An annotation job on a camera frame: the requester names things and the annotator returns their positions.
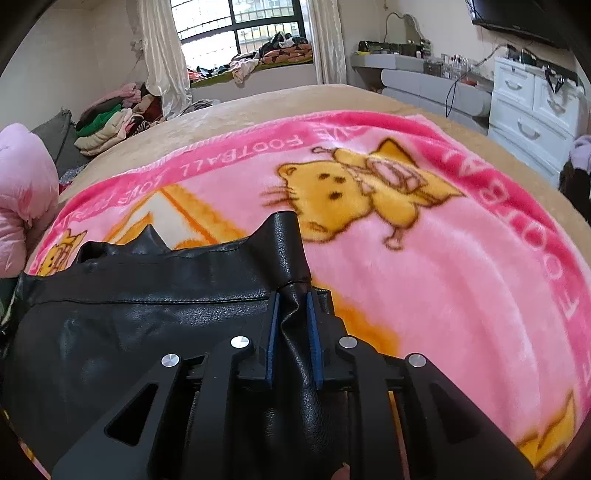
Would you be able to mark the black framed window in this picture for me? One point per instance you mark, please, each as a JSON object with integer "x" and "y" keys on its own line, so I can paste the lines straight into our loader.
{"x": 212, "y": 32}

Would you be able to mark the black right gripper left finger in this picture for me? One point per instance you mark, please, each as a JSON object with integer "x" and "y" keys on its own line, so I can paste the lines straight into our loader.
{"x": 183, "y": 418}

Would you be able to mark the pink cartoon fleece blanket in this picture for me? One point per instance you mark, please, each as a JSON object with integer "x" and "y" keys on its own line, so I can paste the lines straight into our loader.
{"x": 424, "y": 245}

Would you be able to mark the black leather garment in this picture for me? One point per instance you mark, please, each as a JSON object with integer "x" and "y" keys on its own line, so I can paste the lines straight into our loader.
{"x": 79, "y": 340}

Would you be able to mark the black wall television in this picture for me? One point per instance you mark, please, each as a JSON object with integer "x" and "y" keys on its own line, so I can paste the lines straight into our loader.
{"x": 521, "y": 18}

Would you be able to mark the grey pillow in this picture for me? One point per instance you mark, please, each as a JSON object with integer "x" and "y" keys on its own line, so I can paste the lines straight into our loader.
{"x": 59, "y": 135}

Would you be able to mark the clothes on window sill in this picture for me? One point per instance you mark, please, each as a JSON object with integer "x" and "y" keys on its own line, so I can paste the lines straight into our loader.
{"x": 281, "y": 50}

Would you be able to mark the cream curtain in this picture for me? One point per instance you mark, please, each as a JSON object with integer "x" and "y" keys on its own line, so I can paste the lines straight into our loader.
{"x": 328, "y": 46}
{"x": 167, "y": 74}

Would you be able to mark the cream left curtain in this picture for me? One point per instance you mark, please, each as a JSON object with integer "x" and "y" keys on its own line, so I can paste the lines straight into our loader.
{"x": 167, "y": 74}

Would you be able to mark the cream right curtain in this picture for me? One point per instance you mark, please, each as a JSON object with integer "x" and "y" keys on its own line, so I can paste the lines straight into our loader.
{"x": 328, "y": 46}

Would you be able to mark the beige bed with cover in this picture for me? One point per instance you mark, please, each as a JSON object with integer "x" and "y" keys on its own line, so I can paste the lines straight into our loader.
{"x": 235, "y": 115}

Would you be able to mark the white drawer cabinet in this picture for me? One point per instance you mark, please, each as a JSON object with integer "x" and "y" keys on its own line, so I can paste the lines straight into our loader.
{"x": 536, "y": 115}

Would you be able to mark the pile of folded clothes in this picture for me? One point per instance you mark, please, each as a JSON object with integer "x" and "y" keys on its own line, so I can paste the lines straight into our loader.
{"x": 117, "y": 116}

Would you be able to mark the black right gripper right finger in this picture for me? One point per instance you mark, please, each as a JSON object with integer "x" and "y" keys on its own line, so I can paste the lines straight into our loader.
{"x": 404, "y": 418}

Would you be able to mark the grey dressing table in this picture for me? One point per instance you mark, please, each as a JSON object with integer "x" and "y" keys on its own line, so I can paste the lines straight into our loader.
{"x": 402, "y": 66}

